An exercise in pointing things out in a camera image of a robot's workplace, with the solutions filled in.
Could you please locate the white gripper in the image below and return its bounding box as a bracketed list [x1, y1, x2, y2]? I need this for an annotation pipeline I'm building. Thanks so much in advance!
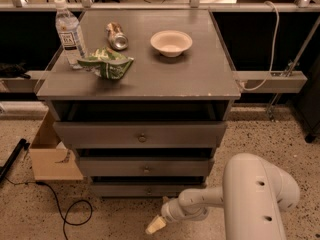
[145, 196, 186, 235]

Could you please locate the grey bottom drawer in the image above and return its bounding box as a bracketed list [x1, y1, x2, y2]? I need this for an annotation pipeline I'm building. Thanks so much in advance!
[90, 183, 206, 198]

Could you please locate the grey drawer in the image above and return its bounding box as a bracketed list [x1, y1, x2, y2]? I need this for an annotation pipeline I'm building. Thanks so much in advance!
[90, 183, 206, 198]
[77, 157, 214, 177]
[54, 122, 226, 149]

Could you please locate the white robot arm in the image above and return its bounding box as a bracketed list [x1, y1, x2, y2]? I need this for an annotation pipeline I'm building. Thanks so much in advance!
[146, 153, 300, 240]

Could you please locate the grey middle drawer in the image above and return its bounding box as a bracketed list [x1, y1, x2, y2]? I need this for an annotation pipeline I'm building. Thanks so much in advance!
[77, 157, 214, 177]

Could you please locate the grey wooden drawer cabinet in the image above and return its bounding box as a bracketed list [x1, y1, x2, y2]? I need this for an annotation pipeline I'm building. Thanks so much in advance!
[37, 10, 240, 187]

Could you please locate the grey top drawer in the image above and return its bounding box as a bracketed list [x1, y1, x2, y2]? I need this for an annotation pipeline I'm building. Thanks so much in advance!
[54, 122, 226, 149]

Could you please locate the cardboard box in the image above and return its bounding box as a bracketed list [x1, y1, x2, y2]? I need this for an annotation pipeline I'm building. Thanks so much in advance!
[29, 112, 83, 181]

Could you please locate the black bar on floor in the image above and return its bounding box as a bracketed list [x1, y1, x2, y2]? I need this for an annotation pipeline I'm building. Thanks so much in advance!
[0, 139, 29, 182]

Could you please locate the green chip bag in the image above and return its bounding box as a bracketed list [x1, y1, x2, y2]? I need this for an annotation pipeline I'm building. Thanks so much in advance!
[78, 47, 134, 80]

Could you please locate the white paper bowl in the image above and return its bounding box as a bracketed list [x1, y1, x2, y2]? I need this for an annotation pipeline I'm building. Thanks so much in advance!
[150, 30, 193, 58]

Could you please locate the crushed aluminium can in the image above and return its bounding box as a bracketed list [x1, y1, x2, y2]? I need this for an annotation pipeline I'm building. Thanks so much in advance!
[106, 22, 128, 51]

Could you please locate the dark cabinet at right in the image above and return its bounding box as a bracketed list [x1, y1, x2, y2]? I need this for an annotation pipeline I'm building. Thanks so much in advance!
[294, 55, 320, 143]

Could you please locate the clear plastic water bottle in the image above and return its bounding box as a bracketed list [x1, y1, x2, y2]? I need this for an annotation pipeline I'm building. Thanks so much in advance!
[54, 0, 87, 69]

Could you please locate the aluminium frame rail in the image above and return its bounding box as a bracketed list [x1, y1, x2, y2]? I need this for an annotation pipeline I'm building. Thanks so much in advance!
[0, 71, 307, 93]

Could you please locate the black object on rail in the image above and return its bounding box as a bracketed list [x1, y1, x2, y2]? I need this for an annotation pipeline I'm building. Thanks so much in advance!
[0, 63, 31, 79]

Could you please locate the white cable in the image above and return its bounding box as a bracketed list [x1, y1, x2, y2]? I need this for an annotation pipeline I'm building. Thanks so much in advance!
[238, 0, 281, 92]

